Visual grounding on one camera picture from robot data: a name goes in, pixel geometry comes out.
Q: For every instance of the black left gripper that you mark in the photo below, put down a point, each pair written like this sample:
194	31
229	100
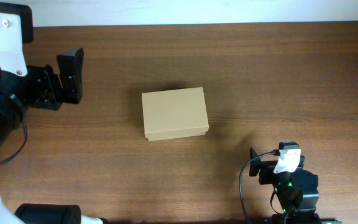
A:
71	62

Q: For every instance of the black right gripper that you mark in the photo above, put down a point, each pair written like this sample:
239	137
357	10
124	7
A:
267	170

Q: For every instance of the brown cardboard box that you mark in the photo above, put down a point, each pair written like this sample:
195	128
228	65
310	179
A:
174	114

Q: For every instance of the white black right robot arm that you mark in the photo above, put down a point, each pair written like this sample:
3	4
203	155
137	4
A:
295	188

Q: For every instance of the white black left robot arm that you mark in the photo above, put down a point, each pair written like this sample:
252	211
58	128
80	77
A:
12	116

